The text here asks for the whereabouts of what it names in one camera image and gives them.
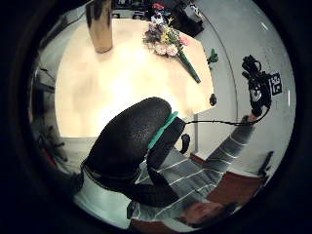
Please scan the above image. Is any white marker cube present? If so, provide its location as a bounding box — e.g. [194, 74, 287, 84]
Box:
[268, 72, 284, 97]

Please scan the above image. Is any green leaf sprig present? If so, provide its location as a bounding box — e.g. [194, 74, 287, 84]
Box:
[207, 48, 219, 67]

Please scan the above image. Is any the person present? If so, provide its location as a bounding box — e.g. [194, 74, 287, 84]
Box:
[128, 114, 258, 230]

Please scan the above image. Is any black bag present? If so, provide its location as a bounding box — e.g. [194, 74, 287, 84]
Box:
[170, 1, 207, 38]

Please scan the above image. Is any mixed flower bouquet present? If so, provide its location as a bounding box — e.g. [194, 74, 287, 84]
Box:
[141, 18, 203, 85]

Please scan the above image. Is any red and blue toy figure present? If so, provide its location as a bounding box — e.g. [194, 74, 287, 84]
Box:
[149, 2, 172, 24]

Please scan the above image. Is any gold metal vase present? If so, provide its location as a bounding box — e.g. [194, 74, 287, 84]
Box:
[85, 0, 114, 55]

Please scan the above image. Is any thin black cable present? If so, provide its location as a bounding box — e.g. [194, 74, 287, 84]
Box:
[184, 106, 271, 127]

